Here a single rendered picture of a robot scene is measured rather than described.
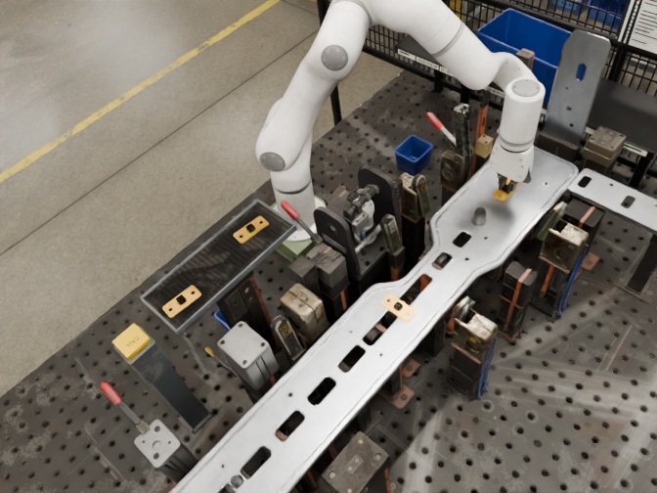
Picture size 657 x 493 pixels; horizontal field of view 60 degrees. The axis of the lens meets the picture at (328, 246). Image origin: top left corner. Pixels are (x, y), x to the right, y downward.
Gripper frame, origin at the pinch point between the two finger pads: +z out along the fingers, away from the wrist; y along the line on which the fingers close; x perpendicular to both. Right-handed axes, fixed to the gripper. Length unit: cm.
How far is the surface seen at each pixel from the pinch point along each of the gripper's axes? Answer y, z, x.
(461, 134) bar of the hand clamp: -14.2, -11.3, -1.7
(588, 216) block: 20.7, 5.3, 6.8
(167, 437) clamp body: -15, -3, -103
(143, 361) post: -30, -9, -97
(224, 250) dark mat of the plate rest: -35, -13, -67
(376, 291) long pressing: -6.9, 3.0, -46.4
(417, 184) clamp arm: -15.3, -6.4, -18.9
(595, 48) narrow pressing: 3.6, -27.4, 26.7
